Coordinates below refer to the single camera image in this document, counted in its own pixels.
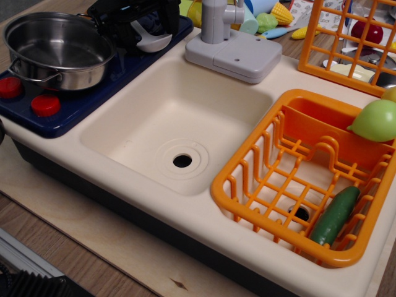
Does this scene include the green toy lettuce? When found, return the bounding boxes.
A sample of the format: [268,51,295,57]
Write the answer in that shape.
[256,12,278,33]

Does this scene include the small yellow corn piece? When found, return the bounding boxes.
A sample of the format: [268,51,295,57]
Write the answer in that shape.
[291,26,308,40]

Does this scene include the cream toy plate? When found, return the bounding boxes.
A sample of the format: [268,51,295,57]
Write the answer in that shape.
[329,62,376,84]

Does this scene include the light green toy pear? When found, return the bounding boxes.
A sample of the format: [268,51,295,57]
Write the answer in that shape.
[347,100,395,142]

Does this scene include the stainless steel pan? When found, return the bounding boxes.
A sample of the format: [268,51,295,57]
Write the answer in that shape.
[2,12,116,91]

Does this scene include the dark blue toy stove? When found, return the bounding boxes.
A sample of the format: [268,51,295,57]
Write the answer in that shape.
[1,16,194,139]

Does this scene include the yellow toy cup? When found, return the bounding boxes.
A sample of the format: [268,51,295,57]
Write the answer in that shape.
[187,0,202,28]

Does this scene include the grey spoon with blue handle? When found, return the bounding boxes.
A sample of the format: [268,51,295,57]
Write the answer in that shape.
[131,20,173,53]

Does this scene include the grey toy faucet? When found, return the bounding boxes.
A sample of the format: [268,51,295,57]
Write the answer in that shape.
[185,1,282,84]

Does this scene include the orange dish rack basket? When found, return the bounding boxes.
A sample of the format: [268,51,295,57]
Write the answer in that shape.
[211,89,395,267]

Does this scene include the light green toy board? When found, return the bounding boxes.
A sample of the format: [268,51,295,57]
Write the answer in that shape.
[179,0,193,16]

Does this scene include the orange upright grid rack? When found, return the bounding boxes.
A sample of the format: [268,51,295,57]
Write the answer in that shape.
[298,1,395,97]

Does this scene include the teal plastic cup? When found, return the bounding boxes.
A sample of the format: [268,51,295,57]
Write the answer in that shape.
[239,11,259,35]

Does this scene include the plywood base board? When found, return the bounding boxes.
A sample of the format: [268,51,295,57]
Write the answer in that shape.
[0,0,396,297]

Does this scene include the dark red toy apple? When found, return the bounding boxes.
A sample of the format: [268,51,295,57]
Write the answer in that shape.
[350,18,384,48]

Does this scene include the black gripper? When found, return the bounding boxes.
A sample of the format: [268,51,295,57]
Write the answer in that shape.
[87,0,181,56]

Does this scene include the red stove knob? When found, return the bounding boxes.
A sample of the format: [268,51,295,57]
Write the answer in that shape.
[30,94,61,117]
[0,77,24,99]

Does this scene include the green toy cucumber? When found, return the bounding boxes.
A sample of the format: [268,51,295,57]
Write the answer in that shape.
[310,186,361,246]

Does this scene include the left red stove knob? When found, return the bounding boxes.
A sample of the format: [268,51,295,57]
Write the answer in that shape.
[0,77,24,99]

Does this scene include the steel pot lid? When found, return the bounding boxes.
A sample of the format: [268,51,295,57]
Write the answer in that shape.
[341,47,395,74]

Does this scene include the yellow toy corn cob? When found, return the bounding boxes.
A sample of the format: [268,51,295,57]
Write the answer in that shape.
[270,2,293,26]

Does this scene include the cream toy sink unit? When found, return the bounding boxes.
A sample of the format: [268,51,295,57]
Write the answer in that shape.
[2,41,395,296]

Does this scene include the blue handled toy utensil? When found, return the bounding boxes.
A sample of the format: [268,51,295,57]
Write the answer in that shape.
[260,26,300,40]

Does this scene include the right red stove knob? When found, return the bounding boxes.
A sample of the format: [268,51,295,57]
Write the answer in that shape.
[30,94,61,117]

